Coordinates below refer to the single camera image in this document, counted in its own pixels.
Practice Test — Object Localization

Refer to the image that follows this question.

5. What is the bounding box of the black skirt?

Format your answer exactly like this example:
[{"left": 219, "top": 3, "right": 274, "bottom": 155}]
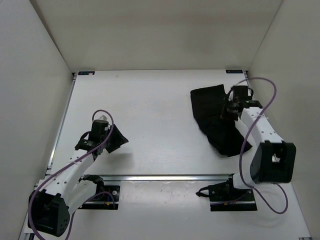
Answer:
[{"left": 190, "top": 84, "right": 244, "bottom": 157}]

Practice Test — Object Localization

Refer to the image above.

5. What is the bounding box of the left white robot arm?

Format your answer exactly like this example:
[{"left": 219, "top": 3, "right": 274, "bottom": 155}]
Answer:
[{"left": 27, "top": 120, "right": 128, "bottom": 237}]

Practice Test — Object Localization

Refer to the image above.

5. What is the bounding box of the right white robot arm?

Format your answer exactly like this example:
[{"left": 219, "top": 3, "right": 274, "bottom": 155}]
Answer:
[{"left": 191, "top": 99, "right": 297, "bottom": 204}]

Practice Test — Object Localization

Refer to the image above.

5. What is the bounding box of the right blue corner label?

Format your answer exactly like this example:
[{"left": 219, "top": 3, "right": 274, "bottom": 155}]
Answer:
[{"left": 225, "top": 69, "right": 243, "bottom": 74}]

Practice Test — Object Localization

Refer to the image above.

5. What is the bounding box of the blue corner label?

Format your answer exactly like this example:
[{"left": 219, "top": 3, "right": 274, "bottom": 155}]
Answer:
[
  {"left": 225, "top": 69, "right": 243, "bottom": 74},
  {"left": 77, "top": 71, "right": 95, "bottom": 76}
]

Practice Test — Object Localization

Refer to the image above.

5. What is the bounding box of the left blue corner label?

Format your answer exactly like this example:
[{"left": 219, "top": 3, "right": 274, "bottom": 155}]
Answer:
[{"left": 77, "top": 71, "right": 95, "bottom": 76}]

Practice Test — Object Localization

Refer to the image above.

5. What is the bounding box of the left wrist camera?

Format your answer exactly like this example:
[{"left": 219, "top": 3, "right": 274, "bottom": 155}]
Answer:
[{"left": 90, "top": 115, "right": 110, "bottom": 139}]

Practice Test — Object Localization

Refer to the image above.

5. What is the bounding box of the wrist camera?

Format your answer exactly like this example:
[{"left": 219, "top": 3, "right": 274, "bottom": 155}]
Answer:
[
  {"left": 228, "top": 85, "right": 254, "bottom": 102},
  {"left": 90, "top": 115, "right": 110, "bottom": 139}
]

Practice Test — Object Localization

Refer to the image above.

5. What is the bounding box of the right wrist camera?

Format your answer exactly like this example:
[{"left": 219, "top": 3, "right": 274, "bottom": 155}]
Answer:
[{"left": 228, "top": 85, "right": 254, "bottom": 102}]

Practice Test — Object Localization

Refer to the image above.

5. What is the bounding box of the aluminium front rail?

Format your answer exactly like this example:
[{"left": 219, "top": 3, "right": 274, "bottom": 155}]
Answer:
[{"left": 100, "top": 174, "right": 228, "bottom": 182}]

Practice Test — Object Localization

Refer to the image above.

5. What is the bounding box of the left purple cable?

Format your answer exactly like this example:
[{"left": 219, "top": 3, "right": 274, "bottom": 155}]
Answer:
[{"left": 26, "top": 109, "right": 116, "bottom": 240}]

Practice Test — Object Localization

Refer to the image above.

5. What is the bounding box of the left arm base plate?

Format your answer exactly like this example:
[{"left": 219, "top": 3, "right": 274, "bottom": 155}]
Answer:
[{"left": 79, "top": 181, "right": 121, "bottom": 211}]

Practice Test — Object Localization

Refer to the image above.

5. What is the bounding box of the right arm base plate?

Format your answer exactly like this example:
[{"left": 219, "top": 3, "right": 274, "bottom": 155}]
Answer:
[{"left": 195, "top": 179, "right": 258, "bottom": 212}]

